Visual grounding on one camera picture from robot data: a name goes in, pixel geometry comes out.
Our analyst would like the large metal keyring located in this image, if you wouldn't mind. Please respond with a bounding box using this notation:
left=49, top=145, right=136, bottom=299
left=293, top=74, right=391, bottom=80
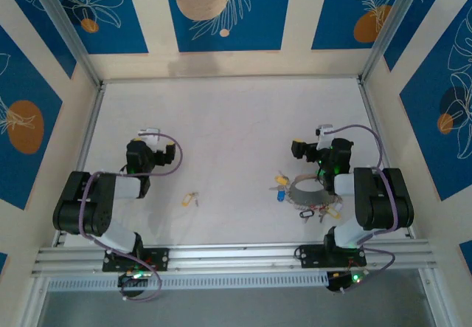
left=285, top=173, right=336, bottom=210

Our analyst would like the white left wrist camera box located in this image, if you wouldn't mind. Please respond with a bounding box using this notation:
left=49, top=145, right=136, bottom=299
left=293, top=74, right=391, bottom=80
left=137, top=128, right=162, bottom=146

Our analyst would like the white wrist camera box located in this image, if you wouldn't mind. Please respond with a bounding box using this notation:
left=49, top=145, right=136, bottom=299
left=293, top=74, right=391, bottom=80
left=137, top=128, right=162, bottom=146
left=316, top=123, right=335, bottom=151

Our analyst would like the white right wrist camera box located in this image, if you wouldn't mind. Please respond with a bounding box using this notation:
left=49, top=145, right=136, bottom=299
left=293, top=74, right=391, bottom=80
left=316, top=123, right=335, bottom=151

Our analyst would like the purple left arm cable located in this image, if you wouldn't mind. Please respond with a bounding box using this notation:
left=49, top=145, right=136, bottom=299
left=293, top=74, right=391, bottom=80
left=79, top=131, right=184, bottom=302

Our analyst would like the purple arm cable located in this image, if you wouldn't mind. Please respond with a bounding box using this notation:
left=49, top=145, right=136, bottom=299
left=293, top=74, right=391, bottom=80
left=79, top=131, right=184, bottom=302
left=331, top=123, right=401, bottom=295

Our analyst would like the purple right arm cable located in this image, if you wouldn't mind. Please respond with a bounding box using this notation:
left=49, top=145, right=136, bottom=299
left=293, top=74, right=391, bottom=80
left=331, top=123, right=401, bottom=295

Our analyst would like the thin aluminium table edge rail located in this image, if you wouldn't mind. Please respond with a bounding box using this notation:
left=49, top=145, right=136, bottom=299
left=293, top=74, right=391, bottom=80
left=100, top=77, right=361, bottom=85

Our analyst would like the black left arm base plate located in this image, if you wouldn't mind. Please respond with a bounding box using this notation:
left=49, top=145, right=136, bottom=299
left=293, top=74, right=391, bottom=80
left=102, top=247, right=170, bottom=273

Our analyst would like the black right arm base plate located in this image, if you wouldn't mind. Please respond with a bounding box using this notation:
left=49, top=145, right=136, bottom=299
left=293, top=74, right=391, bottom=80
left=294, top=244, right=368, bottom=269

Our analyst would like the long aluminium base rail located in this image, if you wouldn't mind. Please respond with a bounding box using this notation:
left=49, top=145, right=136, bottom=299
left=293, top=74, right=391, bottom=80
left=31, top=238, right=438, bottom=277

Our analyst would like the aluminium upright frame post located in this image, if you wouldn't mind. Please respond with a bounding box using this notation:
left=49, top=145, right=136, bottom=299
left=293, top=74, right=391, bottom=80
left=359, top=0, right=431, bottom=83
left=26, top=0, right=103, bottom=86

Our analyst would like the white slotted cable duct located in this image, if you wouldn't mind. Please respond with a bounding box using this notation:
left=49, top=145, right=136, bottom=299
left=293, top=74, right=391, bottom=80
left=46, top=270, right=330, bottom=293

